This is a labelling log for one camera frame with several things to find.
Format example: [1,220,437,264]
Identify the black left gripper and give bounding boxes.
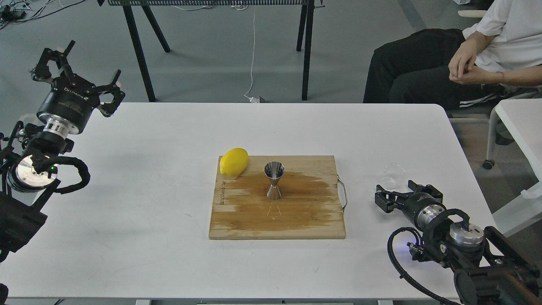
[30,40,126,135]

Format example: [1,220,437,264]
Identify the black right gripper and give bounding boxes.
[374,180,446,230]

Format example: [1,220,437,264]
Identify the steel double jigger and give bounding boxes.
[264,161,285,200]

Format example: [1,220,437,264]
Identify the small clear glass cup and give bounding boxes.
[379,164,405,190]

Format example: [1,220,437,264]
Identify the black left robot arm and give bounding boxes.
[0,41,125,261]

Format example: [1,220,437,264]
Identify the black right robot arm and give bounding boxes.
[374,181,541,305]

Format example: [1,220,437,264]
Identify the wooden cutting board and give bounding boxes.
[208,155,346,240]

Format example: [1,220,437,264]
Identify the seated person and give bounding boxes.
[363,0,542,110]

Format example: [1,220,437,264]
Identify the yellow lemon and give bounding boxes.
[219,147,249,177]

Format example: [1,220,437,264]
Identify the black cables on floor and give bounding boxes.
[0,0,85,30]

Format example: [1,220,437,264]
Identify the white cable on floor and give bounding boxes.
[243,6,269,104]

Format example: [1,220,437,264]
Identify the black metal table frame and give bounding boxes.
[97,0,324,102]

